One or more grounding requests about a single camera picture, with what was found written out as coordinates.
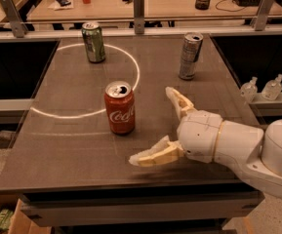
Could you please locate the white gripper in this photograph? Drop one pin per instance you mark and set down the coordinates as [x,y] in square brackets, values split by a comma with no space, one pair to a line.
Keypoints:
[199,135]

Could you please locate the red coca-cola can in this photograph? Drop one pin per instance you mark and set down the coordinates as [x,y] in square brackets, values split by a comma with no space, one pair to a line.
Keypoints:
[120,107]

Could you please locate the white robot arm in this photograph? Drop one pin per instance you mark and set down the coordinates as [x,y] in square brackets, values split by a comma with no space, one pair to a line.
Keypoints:
[253,154]

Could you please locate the silver redbull can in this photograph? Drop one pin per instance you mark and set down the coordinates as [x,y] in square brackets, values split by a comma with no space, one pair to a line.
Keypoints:
[190,51]

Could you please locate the green soda can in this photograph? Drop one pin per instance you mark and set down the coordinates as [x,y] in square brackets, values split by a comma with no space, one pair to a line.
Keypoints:
[92,37]

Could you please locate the clear sanitizer bottle left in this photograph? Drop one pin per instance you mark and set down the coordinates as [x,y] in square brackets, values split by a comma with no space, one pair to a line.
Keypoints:
[249,90]

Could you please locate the clear sanitizer bottle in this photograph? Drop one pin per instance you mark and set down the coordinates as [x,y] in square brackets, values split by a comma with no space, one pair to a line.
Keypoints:
[249,90]
[272,88]

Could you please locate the clear sanitizer bottle right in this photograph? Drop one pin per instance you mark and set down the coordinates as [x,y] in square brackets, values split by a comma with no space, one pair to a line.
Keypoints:
[272,88]

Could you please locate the grey table drawer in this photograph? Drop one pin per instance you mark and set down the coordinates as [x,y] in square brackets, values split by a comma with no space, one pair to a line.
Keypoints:
[142,210]

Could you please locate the cardboard box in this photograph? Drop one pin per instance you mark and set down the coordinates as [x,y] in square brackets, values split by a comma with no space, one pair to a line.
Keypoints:
[21,224]

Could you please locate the middle metal bracket post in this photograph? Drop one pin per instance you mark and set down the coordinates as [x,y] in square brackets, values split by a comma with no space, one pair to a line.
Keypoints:
[139,16]

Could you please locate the metal bracket post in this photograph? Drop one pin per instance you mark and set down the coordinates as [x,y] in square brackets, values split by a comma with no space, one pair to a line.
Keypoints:
[18,27]
[259,21]
[139,16]

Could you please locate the right metal bracket post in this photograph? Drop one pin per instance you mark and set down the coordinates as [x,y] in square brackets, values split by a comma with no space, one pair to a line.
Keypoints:
[259,21]

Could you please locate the left metal bracket post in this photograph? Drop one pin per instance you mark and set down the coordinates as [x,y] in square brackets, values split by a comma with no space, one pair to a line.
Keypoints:
[18,27]

